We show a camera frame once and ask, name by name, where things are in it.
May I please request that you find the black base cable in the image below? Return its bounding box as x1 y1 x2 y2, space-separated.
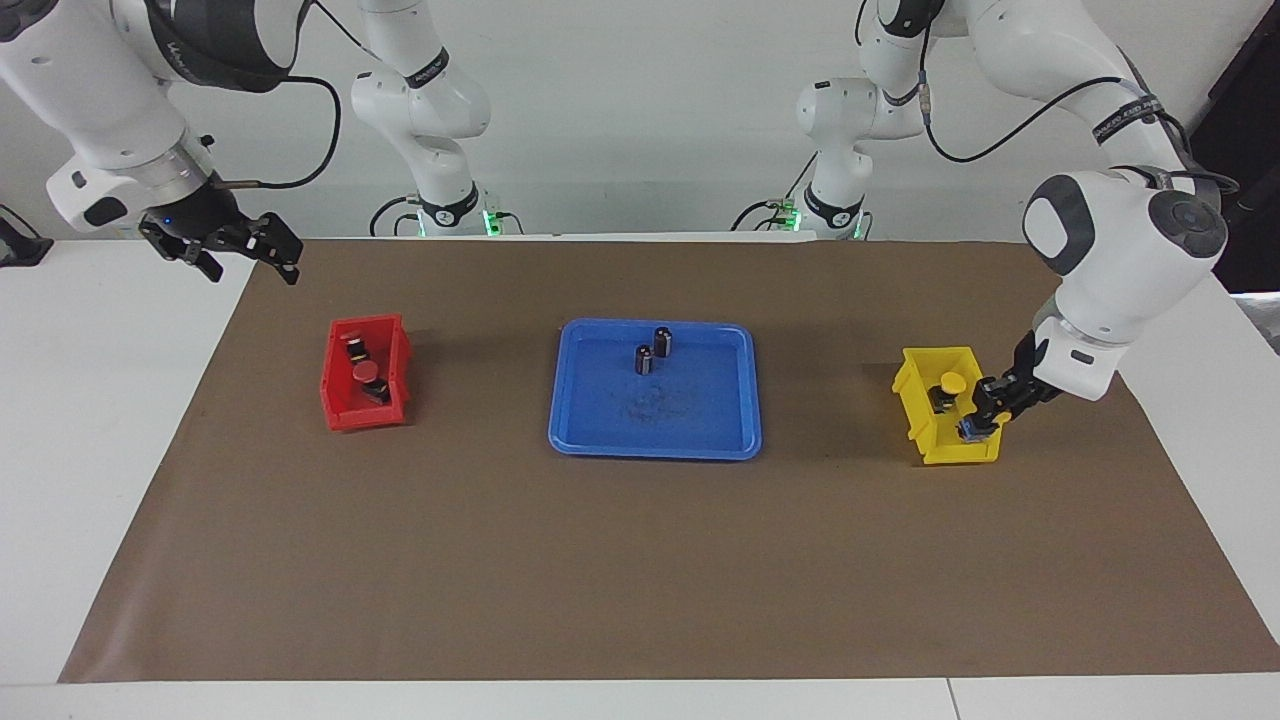
730 150 821 233
369 195 421 238

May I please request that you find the dark equipment stand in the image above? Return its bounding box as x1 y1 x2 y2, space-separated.
1190 0 1280 293

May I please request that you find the brown table mat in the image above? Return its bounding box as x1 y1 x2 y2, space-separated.
58 238 1280 684

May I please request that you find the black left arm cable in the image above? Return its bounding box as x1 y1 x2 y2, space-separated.
920 30 1241 196

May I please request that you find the red plastic bin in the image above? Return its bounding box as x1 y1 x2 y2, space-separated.
319 313 414 432

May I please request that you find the blue plastic tray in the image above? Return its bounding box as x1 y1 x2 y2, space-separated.
547 318 763 461

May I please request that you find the black clamp mount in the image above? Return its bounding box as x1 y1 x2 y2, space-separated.
0 205 54 267

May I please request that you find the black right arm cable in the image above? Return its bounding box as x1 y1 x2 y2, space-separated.
215 0 366 191

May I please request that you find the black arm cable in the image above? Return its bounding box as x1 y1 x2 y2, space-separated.
920 30 1241 196
215 0 366 191

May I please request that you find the yellow plastic bin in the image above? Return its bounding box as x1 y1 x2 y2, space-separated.
892 346 1003 466

